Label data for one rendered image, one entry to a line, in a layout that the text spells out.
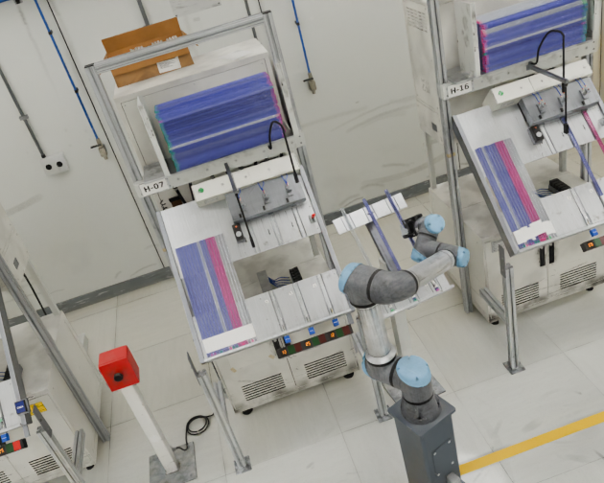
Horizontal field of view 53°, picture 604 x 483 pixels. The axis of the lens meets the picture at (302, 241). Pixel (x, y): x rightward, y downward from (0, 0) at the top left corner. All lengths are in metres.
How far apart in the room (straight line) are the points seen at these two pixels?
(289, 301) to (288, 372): 0.63
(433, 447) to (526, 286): 1.28
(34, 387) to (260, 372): 1.08
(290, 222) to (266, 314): 0.43
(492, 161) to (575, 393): 1.17
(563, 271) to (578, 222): 0.58
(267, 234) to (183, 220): 0.38
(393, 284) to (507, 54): 1.38
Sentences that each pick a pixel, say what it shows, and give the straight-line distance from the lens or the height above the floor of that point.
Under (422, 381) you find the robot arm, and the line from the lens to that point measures 2.25.
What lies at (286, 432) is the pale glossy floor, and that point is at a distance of 3.22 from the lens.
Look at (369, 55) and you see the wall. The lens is 4.34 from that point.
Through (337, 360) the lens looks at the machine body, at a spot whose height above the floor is 0.17.
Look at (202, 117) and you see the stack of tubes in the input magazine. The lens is 2.61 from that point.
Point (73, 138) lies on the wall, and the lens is 4.25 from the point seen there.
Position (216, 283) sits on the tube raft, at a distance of 2.68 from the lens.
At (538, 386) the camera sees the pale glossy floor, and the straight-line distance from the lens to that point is 3.23.
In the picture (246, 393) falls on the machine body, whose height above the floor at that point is 0.17.
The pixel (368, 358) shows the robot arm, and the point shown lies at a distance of 2.30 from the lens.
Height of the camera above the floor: 2.38
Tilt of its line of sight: 31 degrees down
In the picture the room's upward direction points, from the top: 16 degrees counter-clockwise
